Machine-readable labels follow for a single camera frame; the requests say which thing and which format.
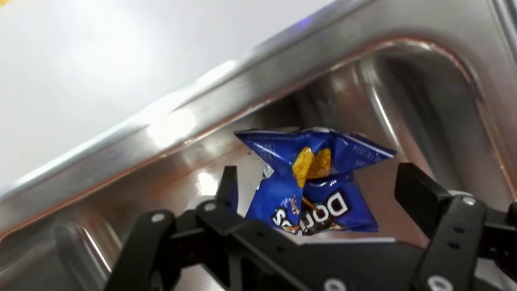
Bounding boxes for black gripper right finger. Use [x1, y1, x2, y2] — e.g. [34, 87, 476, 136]
[394, 163, 517, 291]

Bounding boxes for blue Doritos chip bag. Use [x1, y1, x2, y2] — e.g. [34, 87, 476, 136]
[236, 129, 394, 236]

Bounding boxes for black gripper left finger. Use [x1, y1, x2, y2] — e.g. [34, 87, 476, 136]
[103, 165, 237, 291]

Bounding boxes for stainless steel sink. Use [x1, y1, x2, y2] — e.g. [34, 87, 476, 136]
[0, 0, 517, 291]

